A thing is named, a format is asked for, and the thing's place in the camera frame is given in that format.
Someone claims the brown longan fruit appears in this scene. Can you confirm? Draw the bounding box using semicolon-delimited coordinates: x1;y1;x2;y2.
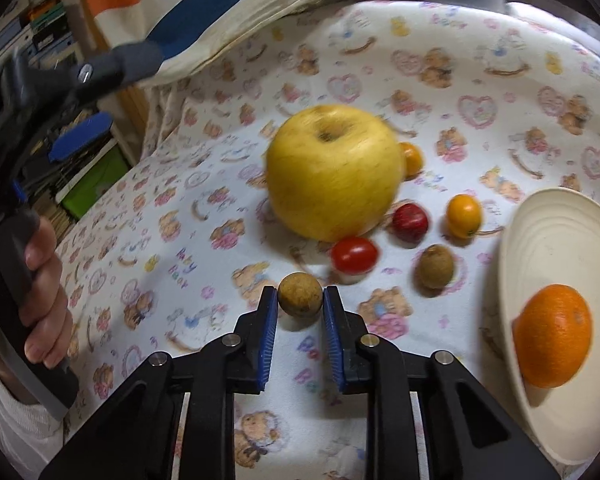
277;272;323;318

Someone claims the large yellow apple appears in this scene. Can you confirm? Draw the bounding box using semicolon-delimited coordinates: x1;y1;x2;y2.
265;104;405;242

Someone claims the white forearm sleeve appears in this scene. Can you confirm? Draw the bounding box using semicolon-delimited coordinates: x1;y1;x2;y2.
0;378;64;479

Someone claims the person's left hand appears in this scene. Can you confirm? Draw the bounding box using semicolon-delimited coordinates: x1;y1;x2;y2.
19;217;73;368

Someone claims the green storage box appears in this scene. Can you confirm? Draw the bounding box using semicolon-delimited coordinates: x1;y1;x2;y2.
56;146;130;219

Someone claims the brown kiwi-like small fruit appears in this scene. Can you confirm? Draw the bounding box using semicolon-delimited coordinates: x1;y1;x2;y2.
416;244;455;290

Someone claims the dark red cherry tomato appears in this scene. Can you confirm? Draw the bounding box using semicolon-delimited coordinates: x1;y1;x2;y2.
391;203;429;244

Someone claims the large orange mandarin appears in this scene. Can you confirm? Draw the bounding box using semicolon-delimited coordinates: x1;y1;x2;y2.
513;284;593;389

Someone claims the orange cherry tomato behind apple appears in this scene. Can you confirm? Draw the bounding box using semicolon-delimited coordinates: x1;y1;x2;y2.
400;142;425;180

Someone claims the cream ceramic plate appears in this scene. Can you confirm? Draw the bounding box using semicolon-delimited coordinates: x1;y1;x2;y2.
498;188;600;465

